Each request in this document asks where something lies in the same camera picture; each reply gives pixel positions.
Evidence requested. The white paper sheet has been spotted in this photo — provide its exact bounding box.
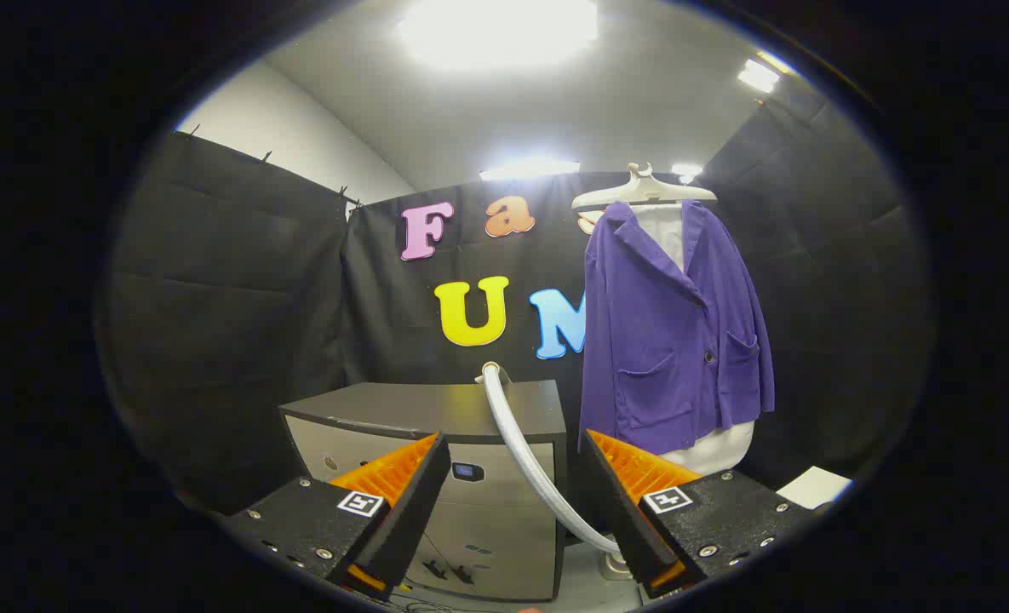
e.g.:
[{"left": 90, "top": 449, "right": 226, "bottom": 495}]
[{"left": 777, "top": 466, "right": 854, "bottom": 510}]

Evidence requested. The grey metal stand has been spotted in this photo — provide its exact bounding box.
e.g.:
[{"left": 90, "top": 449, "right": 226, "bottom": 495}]
[{"left": 599, "top": 549, "right": 639, "bottom": 582}]

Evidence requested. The white plastic hanger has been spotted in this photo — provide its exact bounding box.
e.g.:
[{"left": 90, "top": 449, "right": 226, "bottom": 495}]
[{"left": 571, "top": 163, "right": 718, "bottom": 212}]

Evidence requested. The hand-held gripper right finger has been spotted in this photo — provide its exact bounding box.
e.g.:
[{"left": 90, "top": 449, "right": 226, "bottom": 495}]
[{"left": 579, "top": 430, "right": 820, "bottom": 601}]

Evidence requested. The grey cabinet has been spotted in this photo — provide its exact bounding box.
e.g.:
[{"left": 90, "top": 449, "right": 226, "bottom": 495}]
[{"left": 279, "top": 381, "right": 569, "bottom": 604}]

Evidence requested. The large ceiling light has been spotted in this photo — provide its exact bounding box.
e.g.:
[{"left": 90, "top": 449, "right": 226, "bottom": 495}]
[{"left": 398, "top": 0, "right": 599, "bottom": 69}]

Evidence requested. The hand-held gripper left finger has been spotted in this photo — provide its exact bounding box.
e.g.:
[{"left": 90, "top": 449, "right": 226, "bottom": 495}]
[{"left": 223, "top": 432, "right": 452, "bottom": 601}]

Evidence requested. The white padded ironing form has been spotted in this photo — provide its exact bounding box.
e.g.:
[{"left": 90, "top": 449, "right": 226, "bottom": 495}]
[{"left": 628, "top": 203, "right": 756, "bottom": 476}]

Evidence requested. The small ceiling light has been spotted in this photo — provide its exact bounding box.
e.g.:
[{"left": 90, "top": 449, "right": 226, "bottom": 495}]
[{"left": 738, "top": 58, "right": 782, "bottom": 93}]

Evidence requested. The black backdrop cloth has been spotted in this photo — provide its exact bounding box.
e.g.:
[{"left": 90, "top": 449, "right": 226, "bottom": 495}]
[
  {"left": 696, "top": 81, "right": 931, "bottom": 490},
  {"left": 340, "top": 170, "right": 607, "bottom": 401},
  {"left": 100, "top": 132, "right": 360, "bottom": 512}
]

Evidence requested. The purple corduroy jacket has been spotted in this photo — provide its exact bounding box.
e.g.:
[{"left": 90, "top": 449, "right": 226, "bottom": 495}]
[{"left": 578, "top": 200, "right": 776, "bottom": 456}]

